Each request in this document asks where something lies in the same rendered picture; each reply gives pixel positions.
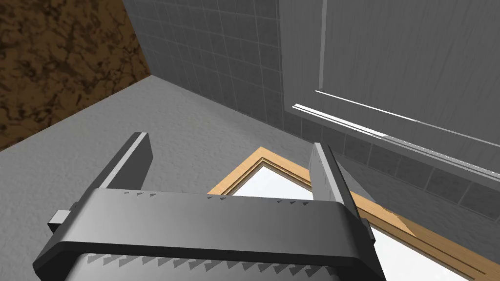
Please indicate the wooden framed window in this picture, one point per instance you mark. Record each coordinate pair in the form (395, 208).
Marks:
(273, 183)

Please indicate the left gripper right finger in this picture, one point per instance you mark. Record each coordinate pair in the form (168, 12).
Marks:
(326, 177)

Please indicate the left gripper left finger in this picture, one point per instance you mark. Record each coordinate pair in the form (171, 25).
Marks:
(133, 164)

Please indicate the grey panelled cupboard door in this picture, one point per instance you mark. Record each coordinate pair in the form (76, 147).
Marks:
(390, 58)

